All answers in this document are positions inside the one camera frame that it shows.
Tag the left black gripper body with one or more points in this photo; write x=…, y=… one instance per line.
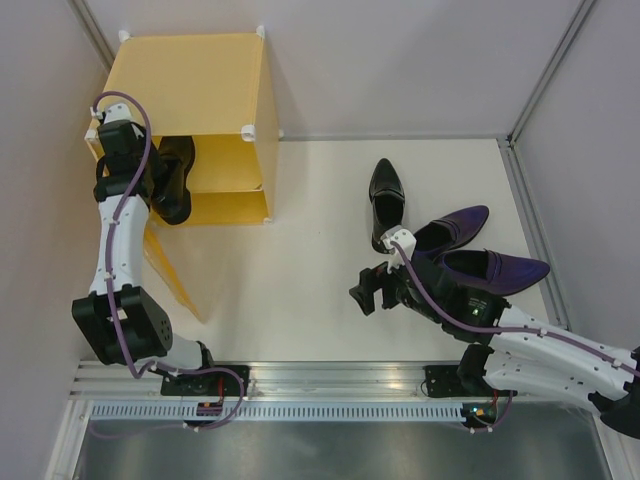
x=142, y=139

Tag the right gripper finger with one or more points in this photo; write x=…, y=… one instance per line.
x=376, y=277
x=364, y=297

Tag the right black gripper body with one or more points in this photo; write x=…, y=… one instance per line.
x=405, y=298

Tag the black leather shoe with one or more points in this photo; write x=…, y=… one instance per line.
x=175, y=185

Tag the black pointed loafer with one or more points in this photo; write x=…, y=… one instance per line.
x=387, y=198

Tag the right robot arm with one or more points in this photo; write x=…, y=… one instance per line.
x=510, y=352

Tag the yellow shoe cabinet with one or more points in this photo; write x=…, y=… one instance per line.
x=216, y=89

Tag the purple loafer lower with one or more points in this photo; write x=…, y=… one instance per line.
x=491, y=271

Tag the purple loafer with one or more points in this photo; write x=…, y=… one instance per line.
x=491, y=271
x=451, y=231

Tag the purple loafer upper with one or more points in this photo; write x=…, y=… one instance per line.
x=451, y=231

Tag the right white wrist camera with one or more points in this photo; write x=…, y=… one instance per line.
x=400, y=244

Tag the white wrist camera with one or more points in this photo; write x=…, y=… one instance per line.
x=115, y=112
x=400, y=244

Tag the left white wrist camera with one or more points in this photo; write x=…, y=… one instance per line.
x=115, y=112

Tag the white slotted cable duct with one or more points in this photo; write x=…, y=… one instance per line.
x=282, y=411

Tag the left aluminium frame post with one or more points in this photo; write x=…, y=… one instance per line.
x=90, y=26

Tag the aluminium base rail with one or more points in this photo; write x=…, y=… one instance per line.
x=274, y=381

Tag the right aluminium frame profile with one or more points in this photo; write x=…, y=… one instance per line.
x=572, y=158

